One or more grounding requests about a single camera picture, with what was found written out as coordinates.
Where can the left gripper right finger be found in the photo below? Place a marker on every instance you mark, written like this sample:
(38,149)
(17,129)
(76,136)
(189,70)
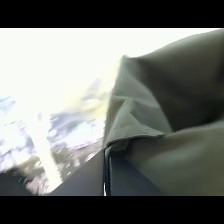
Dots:
(126,180)

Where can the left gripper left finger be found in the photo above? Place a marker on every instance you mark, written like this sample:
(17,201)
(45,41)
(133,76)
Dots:
(90,180)

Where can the dark green garment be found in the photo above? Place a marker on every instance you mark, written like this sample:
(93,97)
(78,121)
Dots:
(173,100)

